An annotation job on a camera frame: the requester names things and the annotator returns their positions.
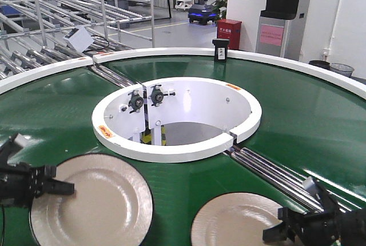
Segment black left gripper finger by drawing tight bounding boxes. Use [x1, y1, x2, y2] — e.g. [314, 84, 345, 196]
[42, 179, 75, 195]

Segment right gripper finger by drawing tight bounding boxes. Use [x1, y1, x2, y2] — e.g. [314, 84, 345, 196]
[262, 222, 288, 243]

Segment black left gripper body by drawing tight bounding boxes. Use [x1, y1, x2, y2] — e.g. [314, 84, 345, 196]
[17, 163, 57, 200]

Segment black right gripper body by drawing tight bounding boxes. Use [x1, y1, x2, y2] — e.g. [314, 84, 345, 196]
[278, 207, 340, 245]

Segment beige plate black rim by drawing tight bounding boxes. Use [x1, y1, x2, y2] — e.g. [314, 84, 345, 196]
[29, 154, 153, 245]
[191, 192, 281, 245]

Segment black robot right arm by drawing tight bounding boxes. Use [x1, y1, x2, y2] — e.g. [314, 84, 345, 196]
[262, 207, 365, 245]

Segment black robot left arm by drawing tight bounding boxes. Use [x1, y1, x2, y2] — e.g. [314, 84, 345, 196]
[1, 133, 75, 208]

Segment steel conveyor rollers right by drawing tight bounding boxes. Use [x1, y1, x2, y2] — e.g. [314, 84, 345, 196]
[224, 145, 352, 215]

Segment white outer conveyor rim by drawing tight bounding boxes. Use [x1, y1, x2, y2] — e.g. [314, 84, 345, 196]
[0, 47, 366, 101]

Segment white box on rack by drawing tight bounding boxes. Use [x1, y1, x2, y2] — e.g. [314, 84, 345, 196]
[63, 25, 94, 53]

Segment metal roller rack shelving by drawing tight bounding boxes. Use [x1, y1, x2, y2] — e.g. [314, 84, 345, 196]
[1, 0, 155, 80]

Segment grey waste bin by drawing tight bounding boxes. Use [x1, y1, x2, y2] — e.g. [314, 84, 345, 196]
[329, 63, 355, 77]

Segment small black sign stand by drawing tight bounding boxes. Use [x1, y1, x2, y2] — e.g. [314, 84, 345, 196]
[212, 38, 229, 62]

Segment red fire equipment box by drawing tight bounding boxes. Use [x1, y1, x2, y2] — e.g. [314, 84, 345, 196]
[216, 19, 242, 50]

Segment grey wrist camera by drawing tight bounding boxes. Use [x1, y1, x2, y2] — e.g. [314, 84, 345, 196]
[303, 176, 320, 199]

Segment white inner conveyor ring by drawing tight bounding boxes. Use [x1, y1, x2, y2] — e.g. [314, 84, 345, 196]
[91, 77, 262, 164]

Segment black bearing mount left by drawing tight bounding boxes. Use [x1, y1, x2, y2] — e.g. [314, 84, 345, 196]
[128, 90, 144, 113]

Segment black bearing mount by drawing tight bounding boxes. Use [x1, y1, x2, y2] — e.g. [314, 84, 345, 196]
[150, 84, 176, 107]
[128, 90, 144, 113]

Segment black bearing mount right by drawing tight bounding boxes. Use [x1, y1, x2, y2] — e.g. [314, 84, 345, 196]
[150, 84, 176, 107]

